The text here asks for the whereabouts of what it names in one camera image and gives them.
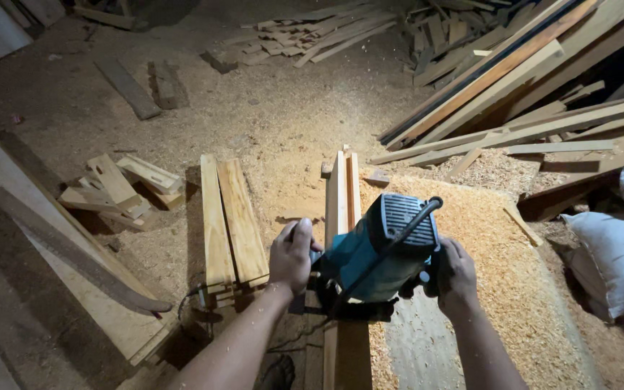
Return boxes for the curved dark wood strip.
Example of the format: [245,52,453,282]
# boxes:
[0,185,173,314]

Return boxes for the stack of flat wooden boards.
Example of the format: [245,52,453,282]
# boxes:
[199,154,270,309]

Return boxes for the person's foot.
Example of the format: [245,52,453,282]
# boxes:
[260,355,296,390]

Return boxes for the person's left hand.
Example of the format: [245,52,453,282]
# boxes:
[268,218,324,298]

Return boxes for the pile of long wooden planks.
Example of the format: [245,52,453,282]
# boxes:
[369,0,624,217]

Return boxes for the heap of scrap wood pieces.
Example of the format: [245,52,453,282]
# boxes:
[199,0,513,90]

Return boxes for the upright wooden boards workpiece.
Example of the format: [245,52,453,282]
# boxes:
[322,144,373,390]

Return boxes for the heap of short wood offcuts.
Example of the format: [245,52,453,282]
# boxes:
[57,153,185,233]

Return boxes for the small wooden block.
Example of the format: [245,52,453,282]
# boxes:
[364,169,391,189]

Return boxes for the dark flat wood plank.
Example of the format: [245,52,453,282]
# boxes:
[94,57,162,121]
[147,60,189,111]

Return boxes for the person's right hand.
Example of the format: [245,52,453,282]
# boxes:
[399,237,478,321]

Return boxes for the thin loose wooden stick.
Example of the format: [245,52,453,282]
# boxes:
[503,203,545,248]

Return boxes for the long pale wooden plank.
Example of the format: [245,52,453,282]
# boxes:
[0,115,178,367]

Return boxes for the sawdust covered workbench board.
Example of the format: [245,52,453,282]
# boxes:
[358,172,605,390]

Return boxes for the teal electric router tool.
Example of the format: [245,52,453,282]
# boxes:
[302,193,444,321]

